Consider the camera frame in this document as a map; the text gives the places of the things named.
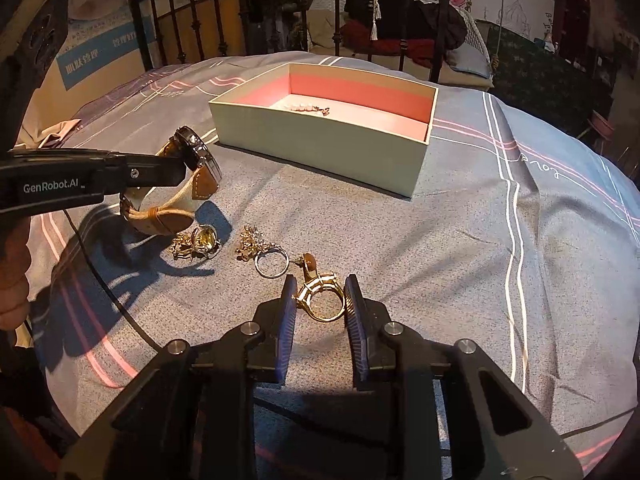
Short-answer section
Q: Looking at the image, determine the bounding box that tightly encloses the pearl bracelet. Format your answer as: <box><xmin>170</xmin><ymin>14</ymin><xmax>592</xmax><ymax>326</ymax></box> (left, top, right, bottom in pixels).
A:
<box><xmin>281</xmin><ymin>101</ymin><xmax>332</xmax><ymax>117</ymax></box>

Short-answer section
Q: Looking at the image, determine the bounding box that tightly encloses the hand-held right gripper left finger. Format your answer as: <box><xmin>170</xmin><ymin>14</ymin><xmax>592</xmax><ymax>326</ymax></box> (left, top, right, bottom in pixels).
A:
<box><xmin>57</xmin><ymin>275</ymin><xmax>301</xmax><ymax>480</ymax></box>

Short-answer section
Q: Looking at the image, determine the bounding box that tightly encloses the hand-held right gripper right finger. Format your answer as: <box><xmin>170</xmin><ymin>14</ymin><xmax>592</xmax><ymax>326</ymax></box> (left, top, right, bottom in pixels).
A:
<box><xmin>342</xmin><ymin>273</ymin><xmax>586</xmax><ymax>480</ymax></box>

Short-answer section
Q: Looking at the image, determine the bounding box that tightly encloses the white wicker chair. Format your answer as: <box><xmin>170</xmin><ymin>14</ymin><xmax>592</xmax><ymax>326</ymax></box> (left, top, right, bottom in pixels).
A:
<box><xmin>447</xmin><ymin>9</ymin><xmax>497</xmax><ymax>92</ymax></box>

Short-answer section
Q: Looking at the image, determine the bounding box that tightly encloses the grey striped bed sheet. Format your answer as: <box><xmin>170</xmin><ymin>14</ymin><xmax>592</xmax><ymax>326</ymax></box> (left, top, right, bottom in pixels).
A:
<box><xmin>19</xmin><ymin>50</ymin><xmax>640</xmax><ymax>467</ymax></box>

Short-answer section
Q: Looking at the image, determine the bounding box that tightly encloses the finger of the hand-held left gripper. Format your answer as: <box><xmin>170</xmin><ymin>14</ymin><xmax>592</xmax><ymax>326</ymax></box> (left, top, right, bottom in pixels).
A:
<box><xmin>117</xmin><ymin>155</ymin><xmax>190</xmax><ymax>195</ymax></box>

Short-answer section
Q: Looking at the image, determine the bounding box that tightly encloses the gold cluster brooch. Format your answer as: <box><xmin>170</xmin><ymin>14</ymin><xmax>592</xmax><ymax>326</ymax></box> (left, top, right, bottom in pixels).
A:
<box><xmin>236</xmin><ymin>225</ymin><xmax>279</xmax><ymax>263</ymax></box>

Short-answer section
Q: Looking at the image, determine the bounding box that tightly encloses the plain silver ring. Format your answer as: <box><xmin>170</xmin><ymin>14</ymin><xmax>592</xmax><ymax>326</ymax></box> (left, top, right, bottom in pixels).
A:
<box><xmin>254</xmin><ymin>251</ymin><xmax>290</xmax><ymax>280</ymax></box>

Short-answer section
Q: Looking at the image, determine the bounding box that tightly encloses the pale box with pink inside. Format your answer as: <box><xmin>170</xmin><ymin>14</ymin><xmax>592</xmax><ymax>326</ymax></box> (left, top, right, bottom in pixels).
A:
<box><xmin>207</xmin><ymin>62</ymin><xmax>440</xmax><ymax>200</ymax></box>

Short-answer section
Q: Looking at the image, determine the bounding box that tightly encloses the green patterned cloth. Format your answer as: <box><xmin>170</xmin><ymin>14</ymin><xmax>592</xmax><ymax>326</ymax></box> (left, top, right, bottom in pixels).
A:
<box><xmin>486</xmin><ymin>24</ymin><xmax>617</xmax><ymax>137</ymax></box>

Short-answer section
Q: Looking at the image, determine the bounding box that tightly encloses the small gold ornament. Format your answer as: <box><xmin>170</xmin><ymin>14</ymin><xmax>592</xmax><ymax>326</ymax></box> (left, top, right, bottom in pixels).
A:
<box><xmin>170</xmin><ymin>232</ymin><xmax>200</xmax><ymax>262</ymax></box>

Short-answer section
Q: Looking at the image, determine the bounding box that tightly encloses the black cable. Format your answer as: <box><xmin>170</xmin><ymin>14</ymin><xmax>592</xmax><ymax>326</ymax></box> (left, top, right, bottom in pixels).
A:
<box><xmin>61</xmin><ymin>206</ymin><xmax>168</xmax><ymax>358</ymax></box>

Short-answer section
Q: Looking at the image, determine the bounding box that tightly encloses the pile of dark clothes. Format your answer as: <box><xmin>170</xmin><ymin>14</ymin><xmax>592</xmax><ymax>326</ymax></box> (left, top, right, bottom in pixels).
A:
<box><xmin>344</xmin><ymin>0</ymin><xmax>470</xmax><ymax>60</ymax></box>

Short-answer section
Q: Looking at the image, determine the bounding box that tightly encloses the blue and white printed banner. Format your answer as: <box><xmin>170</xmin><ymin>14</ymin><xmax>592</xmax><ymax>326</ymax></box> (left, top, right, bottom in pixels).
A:
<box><xmin>54</xmin><ymin>14</ymin><xmax>157</xmax><ymax>92</ymax></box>

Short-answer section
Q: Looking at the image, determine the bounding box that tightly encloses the red cabinet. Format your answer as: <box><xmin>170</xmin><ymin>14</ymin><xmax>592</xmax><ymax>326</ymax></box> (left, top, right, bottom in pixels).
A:
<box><xmin>551</xmin><ymin>0</ymin><xmax>594</xmax><ymax>67</ymax></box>

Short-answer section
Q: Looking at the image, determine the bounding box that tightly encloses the black iron bed frame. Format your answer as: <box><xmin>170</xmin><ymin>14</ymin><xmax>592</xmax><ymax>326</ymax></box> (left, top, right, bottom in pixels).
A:
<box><xmin>126</xmin><ymin>0</ymin><xmax>451</xmax><ymax>85</ymax></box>

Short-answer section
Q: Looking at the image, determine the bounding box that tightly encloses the person's left hand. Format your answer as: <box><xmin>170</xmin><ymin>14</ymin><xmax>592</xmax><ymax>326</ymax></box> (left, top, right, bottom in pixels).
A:
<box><xmin>0</xmin><ymin>220</ymin><xmax>32</xmax><ymax>331</ymax></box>

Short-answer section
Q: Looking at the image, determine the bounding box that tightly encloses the beige cloth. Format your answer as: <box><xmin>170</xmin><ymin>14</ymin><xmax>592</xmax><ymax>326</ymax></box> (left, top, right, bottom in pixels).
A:
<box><xmin>16</xmin><ymin>89</ymin><xmax>92</xmax><ymax>151</ymax></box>

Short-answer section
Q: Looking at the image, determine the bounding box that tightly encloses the gold banded ring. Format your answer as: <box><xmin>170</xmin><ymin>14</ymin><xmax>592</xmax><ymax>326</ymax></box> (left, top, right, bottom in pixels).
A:
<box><xmin>292</xmin><ymin>272</ymin><xmax>349</xmax><ymax>322</ymax></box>

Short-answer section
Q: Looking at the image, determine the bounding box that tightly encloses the amber drop earring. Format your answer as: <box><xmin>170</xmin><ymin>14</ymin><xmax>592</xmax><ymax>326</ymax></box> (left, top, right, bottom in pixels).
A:
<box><xmin>298</xmin><ymin>253</ymin><xmax>320</xmax><ymax>287</ymax></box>

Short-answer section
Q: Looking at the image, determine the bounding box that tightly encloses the brown leather strap wristwatch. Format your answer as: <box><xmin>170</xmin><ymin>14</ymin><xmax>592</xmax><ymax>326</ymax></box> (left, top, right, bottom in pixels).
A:
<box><xmin>119</xmin><ymin>126</ymin><xmax>224</xmax><ymax>236</ymax></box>

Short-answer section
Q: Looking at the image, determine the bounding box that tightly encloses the yellow gemstone ring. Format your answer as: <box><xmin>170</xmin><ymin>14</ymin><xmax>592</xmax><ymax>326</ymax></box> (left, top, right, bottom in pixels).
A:
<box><xmin>192</xmin><ymin>224</ymin><xmax>222</xmax><ymax>260</ymax></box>

